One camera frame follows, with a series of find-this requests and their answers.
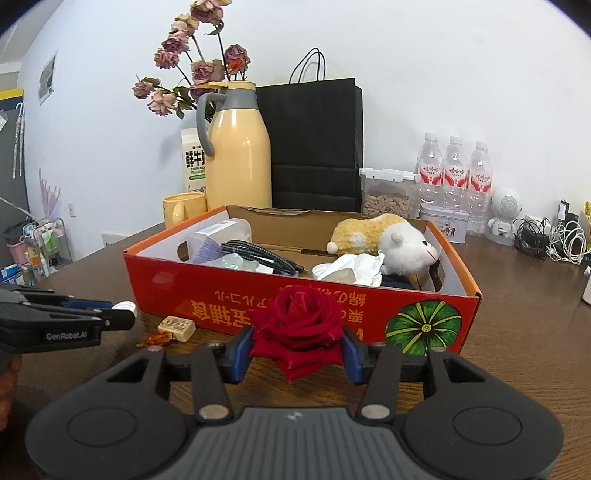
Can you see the black charger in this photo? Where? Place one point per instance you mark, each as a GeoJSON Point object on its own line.
{"type": "Point", "coordinates": [565, 212]}

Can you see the pale green translucent item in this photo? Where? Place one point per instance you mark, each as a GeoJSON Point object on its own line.
{"type": "Point", "coordinates": [238, 264]}

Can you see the dark blue cloth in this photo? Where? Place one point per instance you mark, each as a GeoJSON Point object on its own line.
{"type": "Point", "coordinates": [397, 282]}

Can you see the white tin box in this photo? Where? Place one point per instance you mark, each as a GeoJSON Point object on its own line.
{"type": "Point", "coordinates": [443, 224]}

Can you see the white cloth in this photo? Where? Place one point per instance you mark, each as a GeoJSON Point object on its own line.
{"type": "Point", "coordinates": [351, 267]}

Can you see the orange cardboard box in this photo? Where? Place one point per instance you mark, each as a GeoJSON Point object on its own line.
{"type": "Point", "coordinates": [184, 286]}

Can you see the white wall outlet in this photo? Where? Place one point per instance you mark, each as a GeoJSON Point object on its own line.
{"type": "Point", "coordinates": [72, 210]}

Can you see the black paper bag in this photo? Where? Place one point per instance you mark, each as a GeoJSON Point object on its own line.
{"type": "Point", "coordinates": [314, 147]}

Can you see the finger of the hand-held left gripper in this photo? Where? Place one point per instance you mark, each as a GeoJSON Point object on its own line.
{"type": "Point", "coordinates": [87, 303]}
{"type": "Point", "coordinates": [115, 319]}

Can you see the wall poster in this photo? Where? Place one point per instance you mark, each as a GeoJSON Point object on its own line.
{"type": "Point", "coordinates": [47, 78]}

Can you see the yellow thermos jug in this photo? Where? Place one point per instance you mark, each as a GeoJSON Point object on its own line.
{"type": "Point", "coordinates": [240, 157]}

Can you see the yellow mug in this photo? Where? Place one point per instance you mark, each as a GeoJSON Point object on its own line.
{"type": "Point", "coordinates": [184, 210]}

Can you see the person's left hand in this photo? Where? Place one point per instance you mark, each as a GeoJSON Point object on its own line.
{"type": "Point", "coordinates": [9, 387]}

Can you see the dark board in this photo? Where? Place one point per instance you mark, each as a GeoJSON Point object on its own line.
{"type": "Point", "coordinates": [11, 152]}

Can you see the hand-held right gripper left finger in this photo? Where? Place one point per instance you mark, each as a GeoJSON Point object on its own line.
{"type": "Point", "coordinates": [242, 355]}

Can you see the small beige eraser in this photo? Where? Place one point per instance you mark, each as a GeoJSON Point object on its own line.
{"type": "Point", "coordinates": [178, 328]}

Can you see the clear water bottle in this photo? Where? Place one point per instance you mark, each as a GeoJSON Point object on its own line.
{"type": "Point", "coordinates": [455, 177]}
{"type": "Point", "coordinates": [429, 175]}
{"type": "Point", "coordinates": [480, 194]}

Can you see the dried pink flower bouquet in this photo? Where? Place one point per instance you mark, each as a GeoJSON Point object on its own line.
{"type": "Point", "coordinates": [203, 69]}

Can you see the white milk carton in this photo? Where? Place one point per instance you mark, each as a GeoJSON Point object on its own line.
{"type": "Point", "coordinates": [193, 161]}

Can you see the small white round cap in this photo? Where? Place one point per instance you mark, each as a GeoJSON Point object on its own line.
{"type": "Point", "coordinates": [125, 307]}

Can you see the white wall vent plate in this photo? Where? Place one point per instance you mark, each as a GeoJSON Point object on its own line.
{"type": "Point", "coordinates": [114, 240]}

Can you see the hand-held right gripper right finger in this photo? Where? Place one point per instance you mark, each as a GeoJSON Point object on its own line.
{"type": "Point", "coordinates": [353, 357]}

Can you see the purple flower wall sticker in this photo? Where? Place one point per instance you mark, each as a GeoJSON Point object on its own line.
{"type": "Point", "coordinates": [50, 198]}

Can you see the purple plastic item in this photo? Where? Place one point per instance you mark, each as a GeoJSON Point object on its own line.
{"type": "Point", "coordinates": [207, 253]}

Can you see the red artificial rose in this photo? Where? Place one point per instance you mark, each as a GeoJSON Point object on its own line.
{"type": "Point", "coordinates": [295, 323]}

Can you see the translucent plastic container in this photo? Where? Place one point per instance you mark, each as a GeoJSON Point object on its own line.
{"type": "Point", "coordinates": [221, 230]}

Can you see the white robot toy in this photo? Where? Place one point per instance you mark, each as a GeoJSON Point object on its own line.
{"type": "Point", "coordinates": [505, 207]}

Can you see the colourful snack packets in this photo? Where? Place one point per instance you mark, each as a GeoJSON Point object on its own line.
{"type": "Point", "coordinates": [587, 214]}

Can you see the yellow and white plush toy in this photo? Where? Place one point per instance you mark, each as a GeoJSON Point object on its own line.
{"type": "Point", "coordinates": [364, 233]}

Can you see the orange crumpled wrapper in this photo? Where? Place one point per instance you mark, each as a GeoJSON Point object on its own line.
{"type": "Point", "coordinates": [152, 340]}

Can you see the clear container of seeds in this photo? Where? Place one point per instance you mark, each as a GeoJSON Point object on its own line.
{"type": "Point", "coordinates": [388, 198]}

